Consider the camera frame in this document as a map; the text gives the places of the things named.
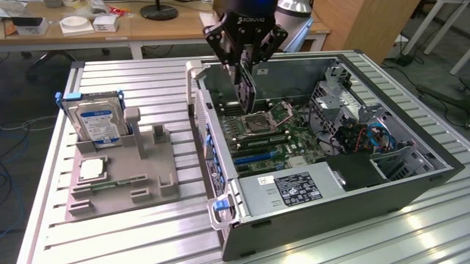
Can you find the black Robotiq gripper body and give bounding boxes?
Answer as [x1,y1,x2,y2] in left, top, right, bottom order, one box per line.
[221,0,276,53]

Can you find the Nvidia Quadro graphics card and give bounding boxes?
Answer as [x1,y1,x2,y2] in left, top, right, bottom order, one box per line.
[219,45,259,115]

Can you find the blue expansion slot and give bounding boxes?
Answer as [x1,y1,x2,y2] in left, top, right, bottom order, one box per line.
[232,152,273,166]

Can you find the white paper stack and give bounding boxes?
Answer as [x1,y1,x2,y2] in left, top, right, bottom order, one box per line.
[197,12,223,34]

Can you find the wooden desk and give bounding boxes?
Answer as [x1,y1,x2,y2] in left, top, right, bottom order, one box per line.
[0,0,331,60]

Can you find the black round stand base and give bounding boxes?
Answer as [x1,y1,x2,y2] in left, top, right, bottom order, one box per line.
[139,0,180,21]

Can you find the wooden cabinet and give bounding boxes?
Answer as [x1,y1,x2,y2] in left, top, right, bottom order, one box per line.
[322,0,422,60]

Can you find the metal socket cover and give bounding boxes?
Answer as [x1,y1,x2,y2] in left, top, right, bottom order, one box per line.
[268,100,295,122]

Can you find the small white labelled box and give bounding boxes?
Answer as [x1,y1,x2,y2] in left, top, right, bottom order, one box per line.
[91,15,120,33]

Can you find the tall silver disk bay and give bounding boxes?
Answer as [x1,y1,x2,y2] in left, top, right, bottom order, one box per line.
[307,79,390,138]

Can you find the CPU socket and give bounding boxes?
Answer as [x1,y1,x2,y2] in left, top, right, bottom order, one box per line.
[240,113,275,136]

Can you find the black floor pedal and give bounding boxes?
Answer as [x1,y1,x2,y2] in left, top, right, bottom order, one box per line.
[394,54,414,67]

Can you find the RAM stick with label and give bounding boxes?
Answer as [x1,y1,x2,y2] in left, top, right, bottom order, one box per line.
[236,131,291,147]

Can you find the white block with round hole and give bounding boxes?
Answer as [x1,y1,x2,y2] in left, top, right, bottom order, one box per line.
[57,15,96,37]

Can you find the green motherboard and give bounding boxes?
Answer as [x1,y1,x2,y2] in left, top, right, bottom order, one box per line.
[216,92,326,178]

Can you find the hard disk in blue caddy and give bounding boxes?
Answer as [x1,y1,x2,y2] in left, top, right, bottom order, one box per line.
[53,89,124,151]

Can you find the silver chipset heatsink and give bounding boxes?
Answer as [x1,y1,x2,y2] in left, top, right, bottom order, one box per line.
[289,157,312,168]

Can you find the white box with black lid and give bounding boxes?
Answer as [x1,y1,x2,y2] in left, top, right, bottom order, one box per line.
[13,16,49,36]

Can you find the grey printed parts rack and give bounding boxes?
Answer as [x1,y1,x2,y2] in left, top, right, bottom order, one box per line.
[64,107,180,222]

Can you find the grey power supply unit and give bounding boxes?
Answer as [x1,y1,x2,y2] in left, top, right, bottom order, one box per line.
[233,161,348,218]

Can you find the orange item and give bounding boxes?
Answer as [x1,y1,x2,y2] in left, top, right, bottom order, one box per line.
[2,19,18,36]

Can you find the silver CPU chip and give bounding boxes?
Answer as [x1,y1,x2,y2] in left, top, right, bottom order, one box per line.
[78,158,104,181]

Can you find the low silver disk bay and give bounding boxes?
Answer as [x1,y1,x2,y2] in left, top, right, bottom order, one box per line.
[368,145,438,183]

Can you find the green RAM stick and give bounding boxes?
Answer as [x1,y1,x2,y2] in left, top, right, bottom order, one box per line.
[89,178,135,190]

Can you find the open black PC case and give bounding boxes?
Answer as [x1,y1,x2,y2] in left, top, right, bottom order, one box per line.
[185,53,466,262]

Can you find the red SATA wire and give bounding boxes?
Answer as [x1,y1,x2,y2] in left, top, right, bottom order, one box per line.
[356,126,368,152]

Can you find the blue SATA wire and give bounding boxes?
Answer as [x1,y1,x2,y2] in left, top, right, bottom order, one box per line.
[366,122,398,155]

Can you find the white table frame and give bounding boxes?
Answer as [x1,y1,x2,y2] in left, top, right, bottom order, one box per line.
[402,0,470,75]

